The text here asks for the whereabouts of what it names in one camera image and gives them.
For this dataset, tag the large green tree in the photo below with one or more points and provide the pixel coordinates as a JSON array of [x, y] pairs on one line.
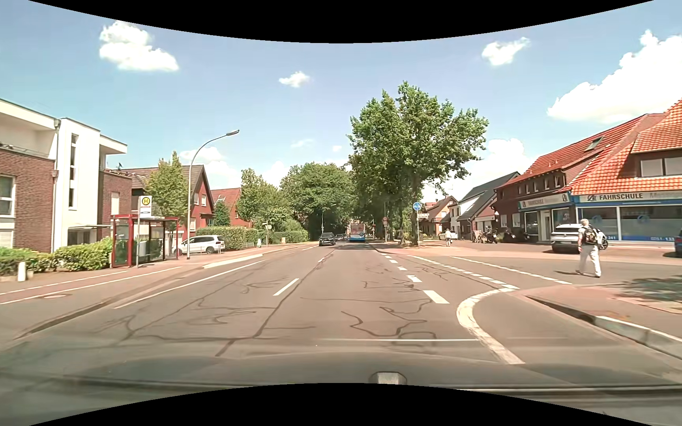
[[412, 148]]

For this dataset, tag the person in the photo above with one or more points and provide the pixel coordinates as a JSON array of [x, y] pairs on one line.
[[589, 248], [448, 237]]

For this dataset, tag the white bollard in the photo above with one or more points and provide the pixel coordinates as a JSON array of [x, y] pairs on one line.
[[21, 271]]

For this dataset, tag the group of trees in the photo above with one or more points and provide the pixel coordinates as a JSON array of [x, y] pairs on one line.
[[299, 198]]

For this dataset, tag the red brick house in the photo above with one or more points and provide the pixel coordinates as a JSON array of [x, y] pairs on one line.
[[196, 201]]

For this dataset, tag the bus stop sign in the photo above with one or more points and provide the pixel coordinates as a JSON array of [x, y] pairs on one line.
[[145, 207]]

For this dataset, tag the red roofed house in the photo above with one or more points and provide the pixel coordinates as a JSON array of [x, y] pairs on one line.
[[231, 204]]

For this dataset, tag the white and brick building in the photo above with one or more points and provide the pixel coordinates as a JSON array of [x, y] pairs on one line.
[[27, 189]]

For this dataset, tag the blue bus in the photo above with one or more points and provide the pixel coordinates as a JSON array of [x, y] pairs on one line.
[[357, 232]]

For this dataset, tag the small green tree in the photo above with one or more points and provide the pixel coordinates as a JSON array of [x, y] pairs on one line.
[[167, 189]]

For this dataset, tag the white parked car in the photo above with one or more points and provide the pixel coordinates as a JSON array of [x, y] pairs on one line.
[[572, 236], [202, 244]]

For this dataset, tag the car's own bonnet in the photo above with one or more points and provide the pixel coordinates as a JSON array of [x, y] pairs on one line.
[[341, 370]]

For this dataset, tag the red bus shelter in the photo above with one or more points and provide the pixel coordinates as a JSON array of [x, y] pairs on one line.
[[139, 239]]

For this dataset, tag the dark car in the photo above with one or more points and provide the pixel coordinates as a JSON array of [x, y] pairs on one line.
[[327, 239]]

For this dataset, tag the row of houses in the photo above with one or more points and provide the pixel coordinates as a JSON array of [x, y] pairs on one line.
[[462, 210]]

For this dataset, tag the red roofed shop building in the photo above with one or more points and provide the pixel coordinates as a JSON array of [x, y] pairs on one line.
[[631, 177]]

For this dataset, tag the curved lamp post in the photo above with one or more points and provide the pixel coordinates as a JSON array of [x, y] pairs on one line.
[[190, 195]]

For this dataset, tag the green hedge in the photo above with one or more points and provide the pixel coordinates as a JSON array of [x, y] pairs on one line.
[[33, 257], [234, 236]]

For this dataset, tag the round blue road sign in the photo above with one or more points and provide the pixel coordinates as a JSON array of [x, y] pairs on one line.
[[417, 220]]

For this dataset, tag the road markings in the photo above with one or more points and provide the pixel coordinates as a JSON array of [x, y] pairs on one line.
[[435, 296]]

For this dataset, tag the grey asphalt road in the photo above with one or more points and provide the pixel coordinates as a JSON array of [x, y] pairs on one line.
[[341, 307]]

